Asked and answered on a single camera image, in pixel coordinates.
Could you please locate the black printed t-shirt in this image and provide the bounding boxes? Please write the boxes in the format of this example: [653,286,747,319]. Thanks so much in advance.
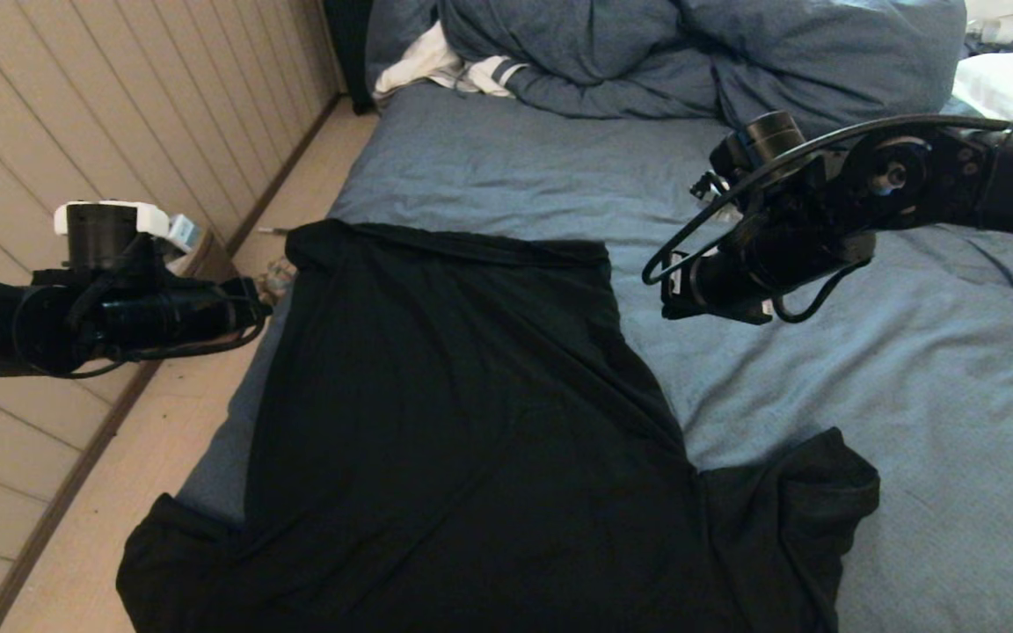
[117,218,881,633]

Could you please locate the green patterned slippers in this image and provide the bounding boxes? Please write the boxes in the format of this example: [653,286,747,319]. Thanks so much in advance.
[262,258,298,298]

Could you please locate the bronze trash bin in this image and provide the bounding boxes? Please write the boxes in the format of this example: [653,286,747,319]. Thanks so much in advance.
[168,230,239,284]

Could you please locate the blue bed sheet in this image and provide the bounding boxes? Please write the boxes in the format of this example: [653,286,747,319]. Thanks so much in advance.
[174,79,1013,633]

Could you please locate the crumpled blue duvet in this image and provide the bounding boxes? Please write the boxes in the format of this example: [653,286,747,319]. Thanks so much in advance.
[366,0,969,142]

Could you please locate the black bedside furniture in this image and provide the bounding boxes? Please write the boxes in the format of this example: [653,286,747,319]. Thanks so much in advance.
[324,0,377,115]

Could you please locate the white striped garment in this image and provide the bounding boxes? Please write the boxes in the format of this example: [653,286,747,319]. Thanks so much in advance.
[373,22,527,99]

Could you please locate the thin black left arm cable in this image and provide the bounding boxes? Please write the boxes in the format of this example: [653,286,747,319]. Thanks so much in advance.
[14,290,268,381]

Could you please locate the black left camera bracket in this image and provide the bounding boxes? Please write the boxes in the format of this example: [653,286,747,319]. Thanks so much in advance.
[124,230,175,287]

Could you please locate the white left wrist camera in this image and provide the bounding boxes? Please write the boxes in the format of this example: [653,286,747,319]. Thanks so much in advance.
[165,214,203,254]

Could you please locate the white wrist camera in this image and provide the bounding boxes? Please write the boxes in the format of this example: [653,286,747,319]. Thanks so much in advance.
[689,171,740,221]
[165,214,203,254]

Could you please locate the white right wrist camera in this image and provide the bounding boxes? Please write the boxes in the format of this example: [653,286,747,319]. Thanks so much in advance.
[689,171,740,221]

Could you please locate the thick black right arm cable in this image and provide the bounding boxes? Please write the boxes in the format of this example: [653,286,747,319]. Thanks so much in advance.
[643,113,1013,324]

